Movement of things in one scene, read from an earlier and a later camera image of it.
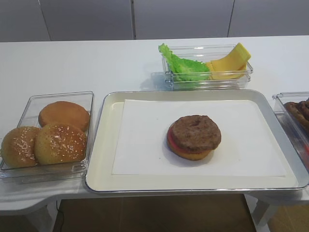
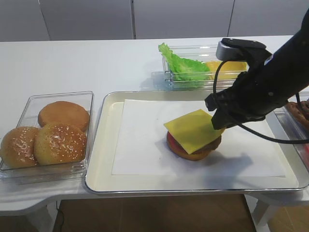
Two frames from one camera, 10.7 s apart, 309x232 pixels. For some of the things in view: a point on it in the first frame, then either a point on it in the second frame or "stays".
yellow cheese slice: x=237 y=59 → x=193 y=130
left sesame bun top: x=18 y=147 stays
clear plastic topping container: x=203 y=67 stays
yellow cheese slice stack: x=231 y=66 stays
